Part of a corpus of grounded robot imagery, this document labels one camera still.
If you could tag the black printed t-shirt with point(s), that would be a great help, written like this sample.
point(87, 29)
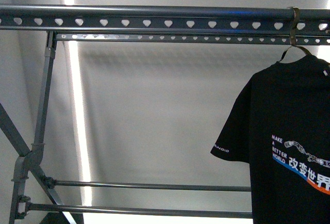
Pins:
point(279, 125)

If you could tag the metal clothes hanger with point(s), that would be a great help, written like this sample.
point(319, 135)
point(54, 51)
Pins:
point(292, 38)

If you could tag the grey metal drying rack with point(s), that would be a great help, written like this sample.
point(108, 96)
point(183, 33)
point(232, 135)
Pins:
point(33, 190)

